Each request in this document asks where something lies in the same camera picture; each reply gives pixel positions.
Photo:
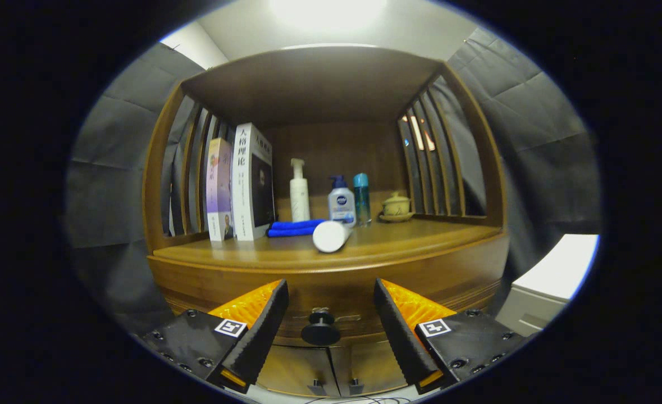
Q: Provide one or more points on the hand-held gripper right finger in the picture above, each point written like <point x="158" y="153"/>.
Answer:
<point x="403" y="342"/>

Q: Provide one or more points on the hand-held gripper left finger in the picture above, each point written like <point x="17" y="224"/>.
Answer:
<point x="260" y="336"/>

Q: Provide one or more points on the white green tube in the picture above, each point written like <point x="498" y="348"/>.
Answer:
<point x="329" y="237"/>

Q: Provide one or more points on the wooden cabinet door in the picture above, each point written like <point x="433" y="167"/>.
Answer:
<point x="375" y="365"/>
<point x="297" y="370"/>

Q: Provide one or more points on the wooden countertop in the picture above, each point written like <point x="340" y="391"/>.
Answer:
<point x="398" y="241"/>

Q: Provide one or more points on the wooden cabinet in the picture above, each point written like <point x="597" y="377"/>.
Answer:
<point x="308" y="84"/>

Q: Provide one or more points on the blue folded cloth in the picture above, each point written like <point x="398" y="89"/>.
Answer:
<point x="291" y="228"/>

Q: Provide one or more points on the beige lidded teacup with saucer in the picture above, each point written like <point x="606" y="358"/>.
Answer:
<point x="396" y="207"/>

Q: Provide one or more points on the white pump bottle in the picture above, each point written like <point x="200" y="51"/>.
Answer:
<point x="300" y="202"/>

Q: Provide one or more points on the teal bottle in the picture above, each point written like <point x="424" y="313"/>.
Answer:
<point x="362" y="199"/>

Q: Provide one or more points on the white lotion bottle blue cap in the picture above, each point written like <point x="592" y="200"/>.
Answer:
<point x="342" y="205"/>

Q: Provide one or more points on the purple book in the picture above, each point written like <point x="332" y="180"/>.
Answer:
<point x="219" y="191"/>

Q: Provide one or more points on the white book with dark cover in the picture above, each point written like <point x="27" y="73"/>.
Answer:
<point x="246" y="185"/>

